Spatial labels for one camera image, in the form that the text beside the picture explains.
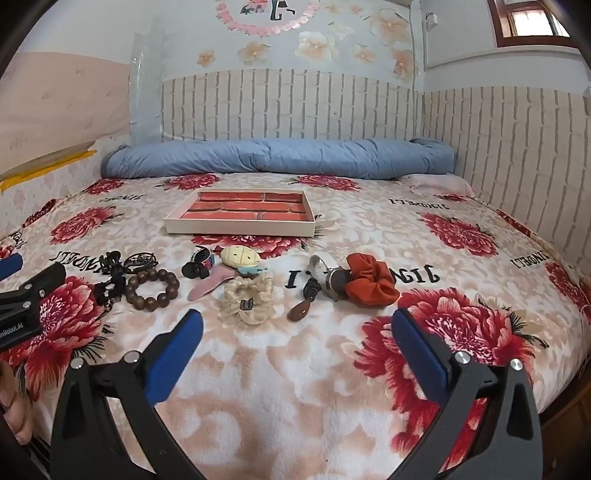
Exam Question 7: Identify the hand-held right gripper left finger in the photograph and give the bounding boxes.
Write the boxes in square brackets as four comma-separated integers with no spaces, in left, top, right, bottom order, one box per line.
[50,309,209,480]

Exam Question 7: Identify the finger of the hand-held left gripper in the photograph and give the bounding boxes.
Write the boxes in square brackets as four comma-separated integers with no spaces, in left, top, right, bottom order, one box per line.
[0,262,67,309]
[0,253,25,280]

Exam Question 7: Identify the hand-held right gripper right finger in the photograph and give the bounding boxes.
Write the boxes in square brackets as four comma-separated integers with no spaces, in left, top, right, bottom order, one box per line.
[388,307,544,480]

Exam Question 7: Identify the pink hair clip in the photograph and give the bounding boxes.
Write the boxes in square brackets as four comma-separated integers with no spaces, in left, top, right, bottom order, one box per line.
[188,270,237,300]

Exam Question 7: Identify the brown wooden bead bracelet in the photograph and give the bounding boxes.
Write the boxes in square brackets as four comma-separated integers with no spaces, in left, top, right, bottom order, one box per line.
[125,268,181,311]

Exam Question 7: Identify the beige scrunchie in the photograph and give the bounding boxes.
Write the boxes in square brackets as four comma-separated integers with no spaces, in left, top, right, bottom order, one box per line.
[216,272,274,326]

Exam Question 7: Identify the black claw clip colourful trim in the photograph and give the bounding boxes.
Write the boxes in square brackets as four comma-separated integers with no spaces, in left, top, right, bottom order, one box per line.
[181,246,218,280]

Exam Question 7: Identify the orange scrunchie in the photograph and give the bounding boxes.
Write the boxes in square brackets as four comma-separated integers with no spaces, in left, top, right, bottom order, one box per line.
[344,252,400,308]

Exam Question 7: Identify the yellow plush hair clip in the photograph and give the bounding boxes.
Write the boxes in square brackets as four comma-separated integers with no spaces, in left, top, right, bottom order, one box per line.
[220,246,269,278]

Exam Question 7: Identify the brown teardrop hair clip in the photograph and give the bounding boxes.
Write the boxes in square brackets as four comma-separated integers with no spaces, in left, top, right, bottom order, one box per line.
[287,278,322,323]

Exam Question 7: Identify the brick-pattern shallow tray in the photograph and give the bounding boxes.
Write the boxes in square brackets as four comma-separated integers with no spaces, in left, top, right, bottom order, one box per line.
[164,188,318,238]

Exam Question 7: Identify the person's left hand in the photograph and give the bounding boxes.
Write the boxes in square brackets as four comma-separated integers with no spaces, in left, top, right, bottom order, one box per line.
[0,360,34,446]

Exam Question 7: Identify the yellow tape strip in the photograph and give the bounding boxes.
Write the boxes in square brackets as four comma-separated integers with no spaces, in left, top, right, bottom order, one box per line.
[0,148,98,193]

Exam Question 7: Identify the red floral blanket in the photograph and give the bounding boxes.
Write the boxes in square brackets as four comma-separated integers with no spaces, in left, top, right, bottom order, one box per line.
[0,172,591,480]

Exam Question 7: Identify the light wooden board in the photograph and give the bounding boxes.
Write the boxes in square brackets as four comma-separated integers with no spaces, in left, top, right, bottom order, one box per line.
[0,52,133,182]

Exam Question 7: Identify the translucent plastic panel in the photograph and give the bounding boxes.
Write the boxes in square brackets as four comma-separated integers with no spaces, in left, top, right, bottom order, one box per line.
[128,27,168,147]

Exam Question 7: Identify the rolled blue quilt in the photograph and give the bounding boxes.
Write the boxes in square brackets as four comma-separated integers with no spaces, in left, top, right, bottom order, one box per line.
[100,137,458,181]

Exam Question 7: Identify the wooden framed window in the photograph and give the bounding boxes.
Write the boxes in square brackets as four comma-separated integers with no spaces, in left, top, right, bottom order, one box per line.
[488,0,583,48]

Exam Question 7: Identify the black coiled hair tie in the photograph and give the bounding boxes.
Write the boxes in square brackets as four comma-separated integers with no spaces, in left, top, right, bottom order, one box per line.
[124,251,159,274]

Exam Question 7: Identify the flower wall decals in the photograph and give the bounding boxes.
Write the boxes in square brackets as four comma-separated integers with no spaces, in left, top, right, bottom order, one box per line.
[195,0,422,84]

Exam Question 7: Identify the pink round wall decal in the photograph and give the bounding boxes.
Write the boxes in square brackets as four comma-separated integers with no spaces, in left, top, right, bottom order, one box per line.
[214,0,322,36]

